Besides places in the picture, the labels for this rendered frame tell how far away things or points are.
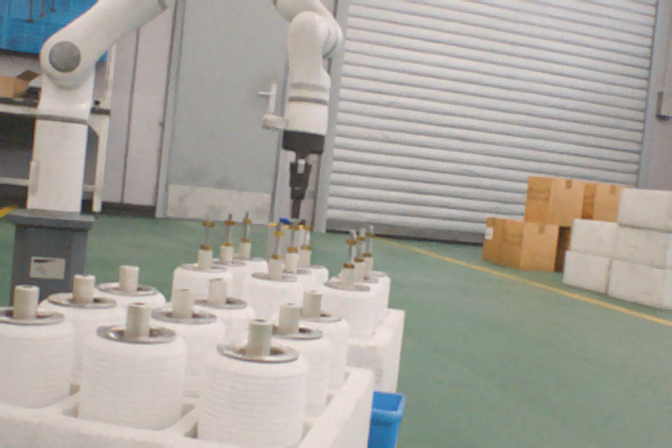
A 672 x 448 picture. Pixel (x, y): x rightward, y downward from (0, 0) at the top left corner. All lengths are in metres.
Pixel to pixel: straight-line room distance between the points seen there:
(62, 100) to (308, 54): 0.47
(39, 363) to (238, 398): 0.20
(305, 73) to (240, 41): 5.25
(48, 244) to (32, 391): 0.73
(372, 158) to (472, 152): 0.93
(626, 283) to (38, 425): 3.56
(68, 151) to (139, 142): 4.98
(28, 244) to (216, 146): 5.09
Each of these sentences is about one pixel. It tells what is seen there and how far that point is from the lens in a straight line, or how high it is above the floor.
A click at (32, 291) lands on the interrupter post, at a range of 0.82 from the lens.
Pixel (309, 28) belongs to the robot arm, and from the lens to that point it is 1.38.
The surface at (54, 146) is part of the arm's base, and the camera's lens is 1.51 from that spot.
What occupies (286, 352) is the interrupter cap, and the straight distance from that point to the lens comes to 0.74.
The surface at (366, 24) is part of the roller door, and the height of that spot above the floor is 1.75.
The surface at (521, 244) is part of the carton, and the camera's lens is 5.14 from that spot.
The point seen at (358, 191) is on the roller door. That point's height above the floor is 0.37.
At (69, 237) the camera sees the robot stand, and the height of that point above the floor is 0.27.
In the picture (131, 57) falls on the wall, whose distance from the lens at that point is 6.53.
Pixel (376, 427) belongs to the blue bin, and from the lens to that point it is 1.10.
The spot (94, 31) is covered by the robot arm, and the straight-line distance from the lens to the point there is 1.51.
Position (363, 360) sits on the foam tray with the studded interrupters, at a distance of 1.21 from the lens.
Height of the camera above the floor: 0.41
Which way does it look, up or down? 3 degrees down
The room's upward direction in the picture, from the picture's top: 6 degrees clockwise
